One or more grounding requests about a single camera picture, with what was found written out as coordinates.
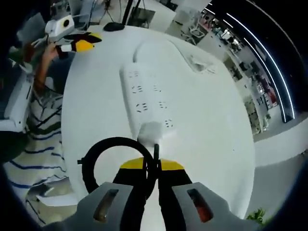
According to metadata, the white power strip cable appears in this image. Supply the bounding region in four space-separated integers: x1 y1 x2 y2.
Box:
132 39 157 64

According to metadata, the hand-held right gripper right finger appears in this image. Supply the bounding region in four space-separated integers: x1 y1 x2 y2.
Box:
157 158 232 231

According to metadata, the white office chair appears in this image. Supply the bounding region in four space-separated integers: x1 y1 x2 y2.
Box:
187 26 205 46

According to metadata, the white charger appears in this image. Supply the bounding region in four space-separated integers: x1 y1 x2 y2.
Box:
136 121 165 148

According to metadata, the white desk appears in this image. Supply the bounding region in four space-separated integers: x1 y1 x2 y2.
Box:
59 24 256 218

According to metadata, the white power strip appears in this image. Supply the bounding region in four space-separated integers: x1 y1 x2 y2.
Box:
119 60 178 139

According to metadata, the clear plastic bag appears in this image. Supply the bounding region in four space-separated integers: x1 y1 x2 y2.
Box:
184 53 218 74

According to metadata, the black pouch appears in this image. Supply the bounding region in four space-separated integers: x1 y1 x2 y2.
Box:
103 22 125 32

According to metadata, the person's striped shirt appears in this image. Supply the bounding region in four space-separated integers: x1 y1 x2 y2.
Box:
3 88 69 202

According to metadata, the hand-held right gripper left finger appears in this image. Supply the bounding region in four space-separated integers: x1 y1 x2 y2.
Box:
76 157 155 231

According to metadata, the black charger cable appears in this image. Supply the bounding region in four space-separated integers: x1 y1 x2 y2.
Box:
77 136 161 194

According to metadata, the green potted plant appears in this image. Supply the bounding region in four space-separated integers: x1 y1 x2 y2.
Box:
244 207 268 221

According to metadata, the person's left hand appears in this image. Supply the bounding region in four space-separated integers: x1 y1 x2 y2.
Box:
42 43 62 62

